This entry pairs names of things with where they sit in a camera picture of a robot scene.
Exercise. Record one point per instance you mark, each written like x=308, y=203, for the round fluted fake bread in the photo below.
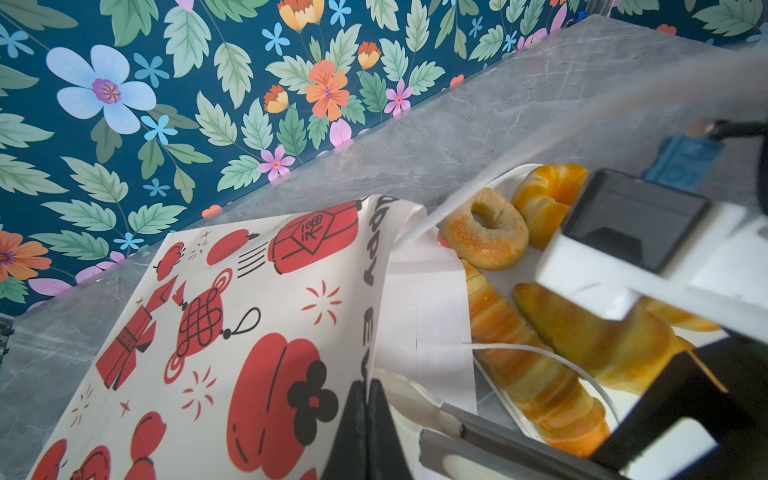
x=545, y=197

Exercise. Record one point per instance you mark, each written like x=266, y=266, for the long striped fake bread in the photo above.
x=548, y=393

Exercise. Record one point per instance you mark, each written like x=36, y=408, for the red white paper bag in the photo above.
x=234, y=357

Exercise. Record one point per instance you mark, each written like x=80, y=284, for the yellow speckled fake bread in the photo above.
x=626, y=355

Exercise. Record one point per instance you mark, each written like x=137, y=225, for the metal tongs with white tips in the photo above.
x=456, y=444

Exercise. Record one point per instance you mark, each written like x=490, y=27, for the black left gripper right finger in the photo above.
x=385, y=456

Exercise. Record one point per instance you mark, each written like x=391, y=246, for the white rectangular tray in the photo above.
x=617, y=403

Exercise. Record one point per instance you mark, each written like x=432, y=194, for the tan ring bagel fake bread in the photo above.
x=487, y=231

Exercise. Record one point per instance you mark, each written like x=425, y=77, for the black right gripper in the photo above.
x=721, y=386

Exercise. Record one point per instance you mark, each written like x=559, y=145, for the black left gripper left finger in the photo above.
x=348, y=457

